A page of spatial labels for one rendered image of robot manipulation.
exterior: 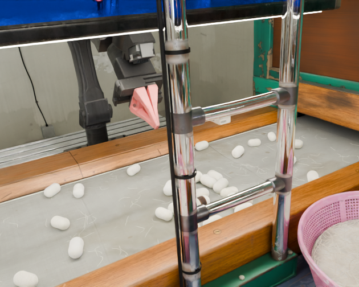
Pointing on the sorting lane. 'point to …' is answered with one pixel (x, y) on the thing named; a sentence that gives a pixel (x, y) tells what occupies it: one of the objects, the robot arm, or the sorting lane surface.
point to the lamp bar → (113, 17)
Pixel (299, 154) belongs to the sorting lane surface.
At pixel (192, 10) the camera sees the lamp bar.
